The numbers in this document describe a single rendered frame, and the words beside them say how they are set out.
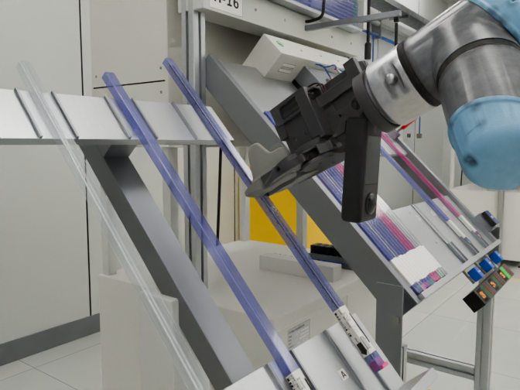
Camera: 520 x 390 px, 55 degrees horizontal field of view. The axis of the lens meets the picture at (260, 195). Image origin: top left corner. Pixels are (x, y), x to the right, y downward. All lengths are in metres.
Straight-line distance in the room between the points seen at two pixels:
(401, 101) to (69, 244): 2.34
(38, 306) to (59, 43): 1.28
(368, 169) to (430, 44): 0.14
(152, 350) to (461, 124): 0.42
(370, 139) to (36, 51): 2.22
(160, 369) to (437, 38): 0.46
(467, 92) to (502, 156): 0.06
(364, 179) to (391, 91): 0.10
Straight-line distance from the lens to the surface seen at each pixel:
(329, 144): 0.55
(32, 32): 2.64
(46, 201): 2.63
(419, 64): 0.51
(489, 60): 0.45
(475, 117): 0.42
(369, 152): 0.55
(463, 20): 0.50
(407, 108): 0.52
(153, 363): 0.63
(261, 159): 0.61
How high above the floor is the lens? 1.01
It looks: 6 degrees down
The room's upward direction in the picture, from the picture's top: straight up
